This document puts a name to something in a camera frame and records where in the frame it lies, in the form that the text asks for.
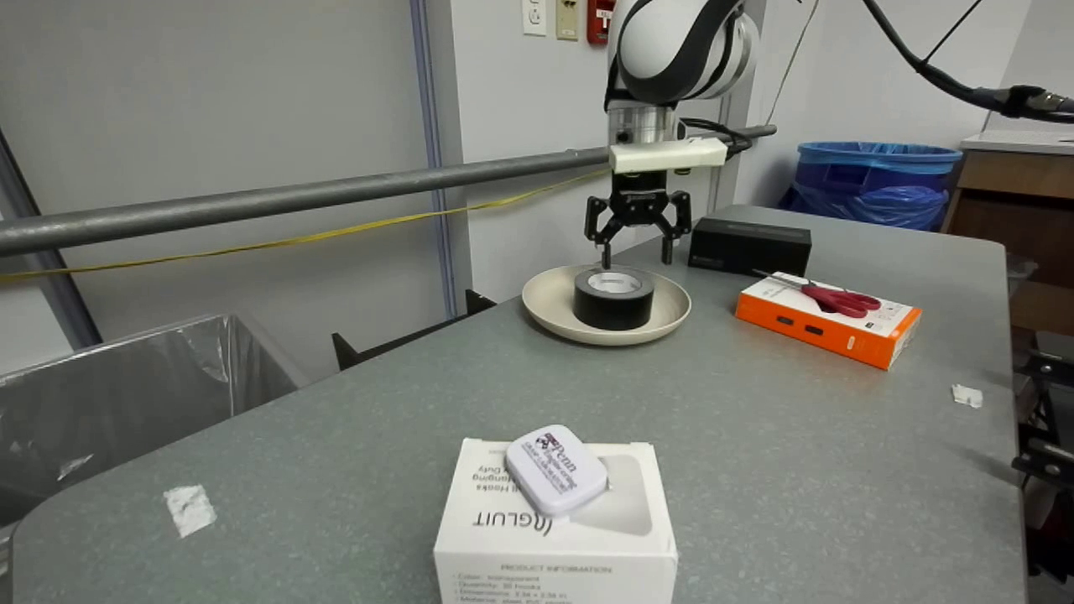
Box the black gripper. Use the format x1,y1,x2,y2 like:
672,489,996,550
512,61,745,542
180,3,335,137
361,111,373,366
581,172,693,272

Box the black tape roll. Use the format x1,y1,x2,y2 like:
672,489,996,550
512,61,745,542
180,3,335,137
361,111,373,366
571,263,657,332

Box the cream round plate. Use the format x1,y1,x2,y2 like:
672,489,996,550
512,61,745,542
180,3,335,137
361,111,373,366
521,260,693,350

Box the black rectangular box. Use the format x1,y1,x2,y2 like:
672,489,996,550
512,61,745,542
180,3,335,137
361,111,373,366
684,213,814,278

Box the red fire alarm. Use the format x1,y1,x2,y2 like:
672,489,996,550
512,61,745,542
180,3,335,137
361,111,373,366
582,0,619,50

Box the orange and white box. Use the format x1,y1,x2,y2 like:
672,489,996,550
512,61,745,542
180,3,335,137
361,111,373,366
731,267,926,371

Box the grey upright pole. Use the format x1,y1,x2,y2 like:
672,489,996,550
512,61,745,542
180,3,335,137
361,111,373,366
405,0,468,321

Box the blue bagged trash bin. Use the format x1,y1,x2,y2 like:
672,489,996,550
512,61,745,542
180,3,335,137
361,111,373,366
777,137,966,233

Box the small white grey device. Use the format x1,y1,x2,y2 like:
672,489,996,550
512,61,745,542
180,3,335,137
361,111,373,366
500,422,615,520

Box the white cardboard box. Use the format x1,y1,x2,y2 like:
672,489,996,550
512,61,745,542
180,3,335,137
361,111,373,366
430,436,680,604

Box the wooden desk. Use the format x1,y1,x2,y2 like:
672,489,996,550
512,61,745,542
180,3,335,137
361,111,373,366
943,129,1074,340

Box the grey plastic bin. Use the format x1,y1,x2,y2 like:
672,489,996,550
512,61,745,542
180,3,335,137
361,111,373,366
0,312,303,529

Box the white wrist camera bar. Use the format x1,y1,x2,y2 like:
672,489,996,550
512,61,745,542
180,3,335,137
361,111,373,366
608,134,731,176

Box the red handled scissors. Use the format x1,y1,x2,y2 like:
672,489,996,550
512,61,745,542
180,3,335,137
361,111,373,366
757,263,885,321

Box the beige wall plate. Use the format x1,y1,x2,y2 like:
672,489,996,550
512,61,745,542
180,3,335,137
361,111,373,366
552,0,582,42

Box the white wall switch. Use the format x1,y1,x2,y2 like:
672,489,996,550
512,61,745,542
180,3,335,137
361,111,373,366
521,0,552,39

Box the black frame behind table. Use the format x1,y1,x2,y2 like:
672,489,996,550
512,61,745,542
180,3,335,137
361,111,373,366
329,288,496,371

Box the black hanging cable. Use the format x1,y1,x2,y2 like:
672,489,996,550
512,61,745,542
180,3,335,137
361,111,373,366
860,0,1074,124

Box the yellow cord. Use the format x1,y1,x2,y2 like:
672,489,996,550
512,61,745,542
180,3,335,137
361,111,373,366
0,182,582,293

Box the grey metal rail pipe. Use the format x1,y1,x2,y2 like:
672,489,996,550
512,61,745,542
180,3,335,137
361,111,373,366
0,145,617,258

